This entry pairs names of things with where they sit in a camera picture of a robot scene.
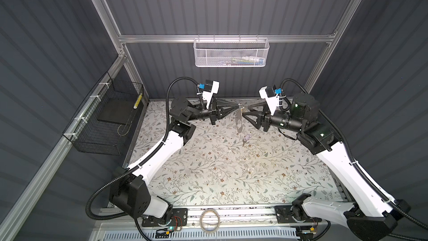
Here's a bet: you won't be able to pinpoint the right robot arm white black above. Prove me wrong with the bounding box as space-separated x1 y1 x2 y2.
243 91 410 241

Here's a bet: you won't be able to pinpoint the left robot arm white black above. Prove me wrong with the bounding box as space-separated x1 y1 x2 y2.
109 97 240 220

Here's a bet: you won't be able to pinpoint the items in white basket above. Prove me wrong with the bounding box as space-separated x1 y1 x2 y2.
218 56 265 67

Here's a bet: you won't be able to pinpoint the yellow marker in black basket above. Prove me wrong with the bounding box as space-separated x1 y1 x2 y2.
133 93 143 109

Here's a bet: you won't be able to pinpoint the black pad in basket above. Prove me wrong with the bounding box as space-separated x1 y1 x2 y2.
97 98 135 125

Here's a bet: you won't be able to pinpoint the tape roll clear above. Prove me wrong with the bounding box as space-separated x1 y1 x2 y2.
199 209 221 234

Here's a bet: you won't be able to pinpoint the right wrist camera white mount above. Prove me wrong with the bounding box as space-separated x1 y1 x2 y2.
259 85 283 115

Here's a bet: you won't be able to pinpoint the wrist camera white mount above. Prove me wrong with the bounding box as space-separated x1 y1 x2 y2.
197 80 220 109
259 85 283 115

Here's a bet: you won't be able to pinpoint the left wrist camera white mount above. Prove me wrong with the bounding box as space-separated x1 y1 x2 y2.
197 80 220 109

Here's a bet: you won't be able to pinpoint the white wire mesh basket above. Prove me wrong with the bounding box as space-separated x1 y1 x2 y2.
193 37 270 68

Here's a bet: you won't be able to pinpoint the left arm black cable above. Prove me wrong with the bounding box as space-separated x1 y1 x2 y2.
85 76 201 241

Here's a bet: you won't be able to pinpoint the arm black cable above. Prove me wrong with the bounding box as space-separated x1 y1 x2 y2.
280 78 428 241
85 76 201 241

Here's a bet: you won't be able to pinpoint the black wire basket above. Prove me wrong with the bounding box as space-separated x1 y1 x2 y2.
63 74 144 156

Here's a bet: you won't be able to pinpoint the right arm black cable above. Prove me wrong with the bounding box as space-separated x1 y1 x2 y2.
280 78 428 241

